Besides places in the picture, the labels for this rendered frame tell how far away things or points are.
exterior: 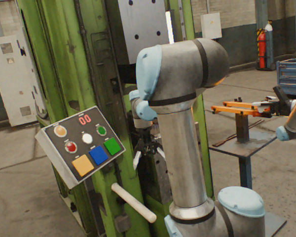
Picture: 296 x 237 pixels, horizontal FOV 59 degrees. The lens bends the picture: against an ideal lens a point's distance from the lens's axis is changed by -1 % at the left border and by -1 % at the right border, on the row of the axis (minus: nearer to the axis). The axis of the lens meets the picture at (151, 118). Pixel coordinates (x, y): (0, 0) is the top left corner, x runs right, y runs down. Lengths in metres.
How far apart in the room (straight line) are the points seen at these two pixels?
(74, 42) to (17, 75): 5.27
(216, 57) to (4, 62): 6.34
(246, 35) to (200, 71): 9.21
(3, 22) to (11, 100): 1.89
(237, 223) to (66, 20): 1.26
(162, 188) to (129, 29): 0.97
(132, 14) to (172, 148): 1.05
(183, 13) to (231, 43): 7.51
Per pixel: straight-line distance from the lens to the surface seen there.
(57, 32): 1.91
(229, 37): 9.36
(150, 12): 1.61
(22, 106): 6.83
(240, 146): 1.86
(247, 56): 9.83
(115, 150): 1.32
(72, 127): 1.26
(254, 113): 1.64
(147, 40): 1.57
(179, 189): 0.66
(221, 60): 0.62
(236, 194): 0.77
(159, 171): 1.66
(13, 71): 6.76
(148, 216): 1.42
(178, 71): 0.57
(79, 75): 1.54
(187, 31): 1.95
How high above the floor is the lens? 1.48
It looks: 16 degrees down
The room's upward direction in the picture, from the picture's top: 10 degrees counter-clockwise
